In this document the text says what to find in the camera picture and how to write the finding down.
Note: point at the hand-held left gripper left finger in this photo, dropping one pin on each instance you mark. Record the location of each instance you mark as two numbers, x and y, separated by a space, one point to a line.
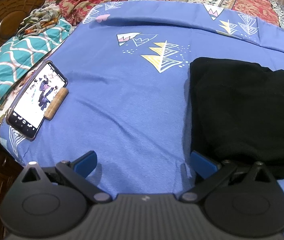
85 162

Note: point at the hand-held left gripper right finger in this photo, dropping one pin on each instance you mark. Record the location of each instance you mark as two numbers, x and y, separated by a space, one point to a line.
201 163

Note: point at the black pants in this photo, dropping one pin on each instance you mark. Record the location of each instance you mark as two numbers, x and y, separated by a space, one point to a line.
244 110

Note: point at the short wooden stick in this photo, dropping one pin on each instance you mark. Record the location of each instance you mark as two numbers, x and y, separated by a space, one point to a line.
55 103

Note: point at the blue printed bedsheet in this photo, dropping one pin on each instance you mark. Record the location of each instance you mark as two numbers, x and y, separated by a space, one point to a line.
132 100

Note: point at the smartphone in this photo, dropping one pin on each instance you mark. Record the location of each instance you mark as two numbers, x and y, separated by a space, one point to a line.
32 100

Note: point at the floral scarf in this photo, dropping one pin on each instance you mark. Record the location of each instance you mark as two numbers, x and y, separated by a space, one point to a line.
42 15

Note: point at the carved wooden headboard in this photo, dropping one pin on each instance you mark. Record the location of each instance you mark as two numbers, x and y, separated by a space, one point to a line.
4 2

